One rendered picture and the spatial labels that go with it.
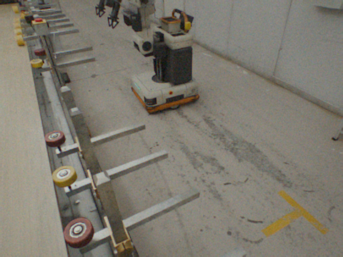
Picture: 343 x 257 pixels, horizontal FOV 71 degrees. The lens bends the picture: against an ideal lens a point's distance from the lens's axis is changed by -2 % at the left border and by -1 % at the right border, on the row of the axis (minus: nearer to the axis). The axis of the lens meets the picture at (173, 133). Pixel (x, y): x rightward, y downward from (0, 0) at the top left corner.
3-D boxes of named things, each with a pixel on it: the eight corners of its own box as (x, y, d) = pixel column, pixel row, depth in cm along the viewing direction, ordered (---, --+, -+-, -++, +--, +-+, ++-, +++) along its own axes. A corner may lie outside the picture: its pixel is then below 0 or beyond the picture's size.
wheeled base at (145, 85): (176, 80, 337) (176, 63, 322) (200, 100, 292) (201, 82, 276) (130, 91, 315) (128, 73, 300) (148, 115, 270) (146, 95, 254)
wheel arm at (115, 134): (143, 127, 128) (142, 120, 125) (146, 130, 125) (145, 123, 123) (57, 155, 112) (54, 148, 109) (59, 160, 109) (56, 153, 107)
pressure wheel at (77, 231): (83, 266, 71) (72, 248, 64) (68, 249, 75) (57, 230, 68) (105, 246, 76) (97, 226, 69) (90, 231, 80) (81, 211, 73)
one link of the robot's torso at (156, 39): (157, 53, 276) (155, 31, 260) (166, 62, 256) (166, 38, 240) (134, 58, 267) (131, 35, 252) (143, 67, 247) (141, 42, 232)
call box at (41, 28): (49, 32, 145) (45, 19, 140) (50, 35, 140) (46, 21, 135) (37, 34, 143) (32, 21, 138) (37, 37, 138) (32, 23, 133)
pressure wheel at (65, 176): (62, 204, 89) (51, 183, 82) (60, 188, 95) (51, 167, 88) (84, 196, 91) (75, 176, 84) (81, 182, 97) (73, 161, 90)
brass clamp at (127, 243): (122, 218, 84) (119, 210, 81) (136, 251, 75) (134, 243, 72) (105, 226, 82) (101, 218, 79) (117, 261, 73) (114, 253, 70)
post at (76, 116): (109, 201, 103) (79, 104, 73) (111, 207, 100) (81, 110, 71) (101, 204, 101) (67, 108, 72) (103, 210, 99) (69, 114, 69)
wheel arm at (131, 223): (195, 192, 92) (195, 185, 90) (199, 199, 90) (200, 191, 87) (79, 246, 76) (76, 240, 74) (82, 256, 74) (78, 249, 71)
